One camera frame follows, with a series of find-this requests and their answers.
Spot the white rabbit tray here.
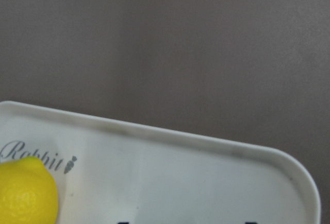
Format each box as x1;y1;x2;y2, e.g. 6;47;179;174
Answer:
1;101;321;223

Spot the yellow lemon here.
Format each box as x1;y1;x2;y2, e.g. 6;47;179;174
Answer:
1;157;59;223

